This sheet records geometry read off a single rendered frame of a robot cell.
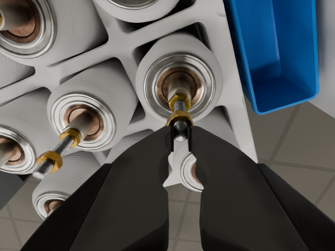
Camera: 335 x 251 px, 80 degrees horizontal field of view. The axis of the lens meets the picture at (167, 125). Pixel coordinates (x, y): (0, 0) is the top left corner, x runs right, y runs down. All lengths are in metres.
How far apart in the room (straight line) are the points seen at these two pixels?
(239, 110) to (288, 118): 0.28
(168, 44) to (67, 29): 0.10
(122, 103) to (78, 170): 0.16
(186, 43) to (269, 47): 0.31
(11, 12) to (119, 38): 0.11
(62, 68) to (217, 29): 0.21
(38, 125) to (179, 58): 0.20
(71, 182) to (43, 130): 0.09
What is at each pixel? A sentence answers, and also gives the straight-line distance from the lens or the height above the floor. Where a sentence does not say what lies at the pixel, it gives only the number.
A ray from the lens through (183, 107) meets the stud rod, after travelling 0.16.
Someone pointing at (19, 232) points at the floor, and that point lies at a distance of 1.03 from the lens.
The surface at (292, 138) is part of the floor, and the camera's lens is 0.62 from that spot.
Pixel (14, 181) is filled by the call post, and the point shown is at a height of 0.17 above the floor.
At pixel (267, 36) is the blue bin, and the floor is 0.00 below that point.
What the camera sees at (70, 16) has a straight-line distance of 0.24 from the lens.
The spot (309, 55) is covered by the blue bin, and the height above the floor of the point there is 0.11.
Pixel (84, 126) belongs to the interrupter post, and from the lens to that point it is 0.23.
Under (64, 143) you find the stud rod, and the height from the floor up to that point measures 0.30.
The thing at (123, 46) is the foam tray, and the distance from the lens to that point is 0.29.
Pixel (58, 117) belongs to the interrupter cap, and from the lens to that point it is 0.26.
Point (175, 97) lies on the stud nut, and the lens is 0.17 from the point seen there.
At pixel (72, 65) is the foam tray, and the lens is 0.32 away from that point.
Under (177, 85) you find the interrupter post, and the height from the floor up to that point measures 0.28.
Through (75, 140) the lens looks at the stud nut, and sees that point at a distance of 0.22.
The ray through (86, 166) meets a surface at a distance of 0.37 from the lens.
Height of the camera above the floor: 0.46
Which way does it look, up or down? 62 degrees down
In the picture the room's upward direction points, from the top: 176 degrees counter-clockwise
